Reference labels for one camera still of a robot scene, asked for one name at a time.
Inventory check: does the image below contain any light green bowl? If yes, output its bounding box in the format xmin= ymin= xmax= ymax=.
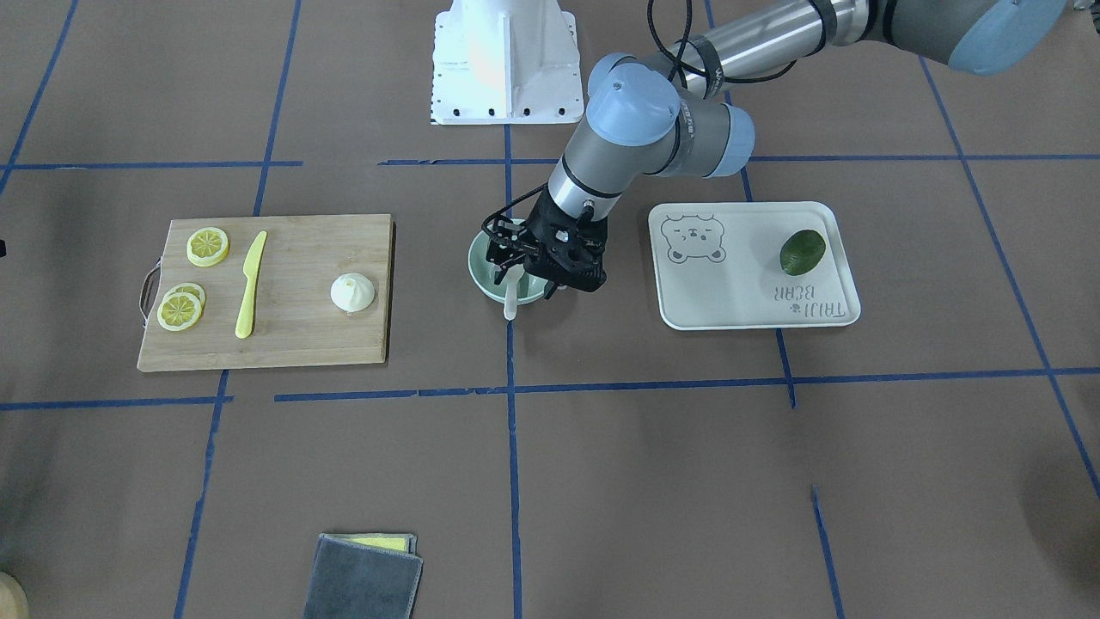
xmin=468 ymin=231 xmax=547 ymax=305

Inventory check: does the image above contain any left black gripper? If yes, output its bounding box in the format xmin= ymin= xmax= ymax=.
xmin=525 ymin=187 xmax=608 ymax=292

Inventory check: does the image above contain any grey folded cloth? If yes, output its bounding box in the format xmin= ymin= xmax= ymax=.
xmin=303 ymin=532 xmax=424 ymax=618

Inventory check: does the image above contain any wooden mug tree stand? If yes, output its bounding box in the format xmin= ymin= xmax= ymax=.
xmin=0 ymin=572 xmax=30 ymax=619

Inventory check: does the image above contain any lemon slice stacked pair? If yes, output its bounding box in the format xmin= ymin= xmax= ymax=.
xmin=155 ymin=281 xmax=207 ymax=332

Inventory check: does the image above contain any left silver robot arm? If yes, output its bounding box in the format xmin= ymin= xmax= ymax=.
xmin=482 ymin=1 xmax=1065 ymax=297

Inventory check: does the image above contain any yellow plastic knife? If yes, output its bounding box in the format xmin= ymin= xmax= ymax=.
xmin=233 ymin=230 xmax=268 ymax=340

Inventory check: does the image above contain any wooden cutting board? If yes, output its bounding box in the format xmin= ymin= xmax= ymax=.
xmin=138 ymin=214 xmax=395 ymax=372

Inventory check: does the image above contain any white rectangular tray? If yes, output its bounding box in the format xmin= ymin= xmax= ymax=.
xmin=648 ymin=201 xmax=864 ymax=332

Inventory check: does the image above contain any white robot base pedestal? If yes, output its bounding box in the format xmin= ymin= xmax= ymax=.
xmin=430 ymin=1 xmax=584 ymax=126

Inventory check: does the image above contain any green avocado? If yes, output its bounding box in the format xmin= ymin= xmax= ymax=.
xmin=779 ymin=229 xmax=828 ymax=277

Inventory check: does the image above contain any single lemon slice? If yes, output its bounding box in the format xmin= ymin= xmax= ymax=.
xmin=186 ymin=226 xmax=230 ymax=267

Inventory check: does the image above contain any white spoon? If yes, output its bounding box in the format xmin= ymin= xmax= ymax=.
xmin=503 ymin=269 xmax=525 ymax=322

